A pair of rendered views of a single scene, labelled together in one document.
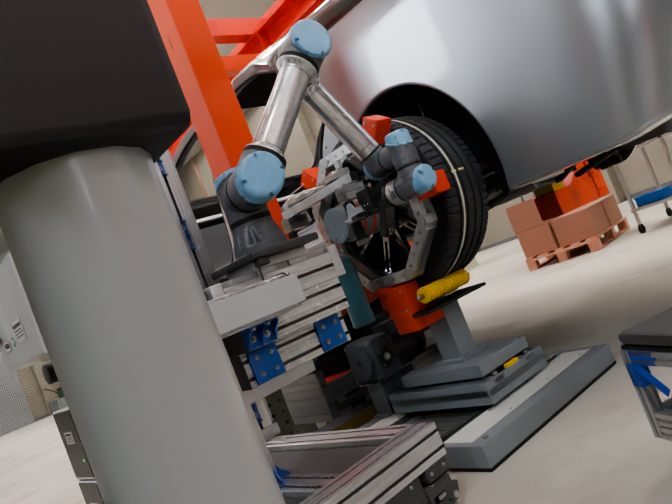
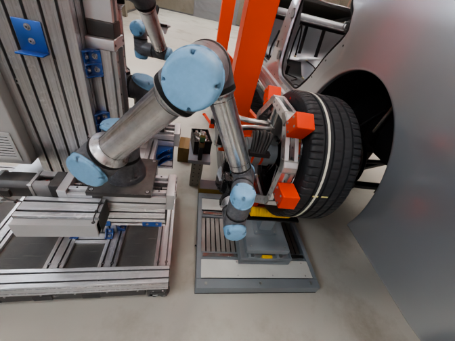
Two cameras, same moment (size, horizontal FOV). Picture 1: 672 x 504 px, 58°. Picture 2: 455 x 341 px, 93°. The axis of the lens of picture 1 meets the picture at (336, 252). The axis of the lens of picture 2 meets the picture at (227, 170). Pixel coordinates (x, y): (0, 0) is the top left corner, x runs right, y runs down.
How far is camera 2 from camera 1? 154 cm
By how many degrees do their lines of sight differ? 47
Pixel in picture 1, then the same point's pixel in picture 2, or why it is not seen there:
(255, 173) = (76, 170)
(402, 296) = not seen: hidden behind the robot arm
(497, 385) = (248, 260)
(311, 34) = (187, 80)
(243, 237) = not seen: hidden behind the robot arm
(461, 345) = (262, 226)
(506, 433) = (214, 289)
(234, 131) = (261, 15)
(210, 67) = not seen: outside the picture
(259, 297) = (57, 229)
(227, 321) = (26, 233)
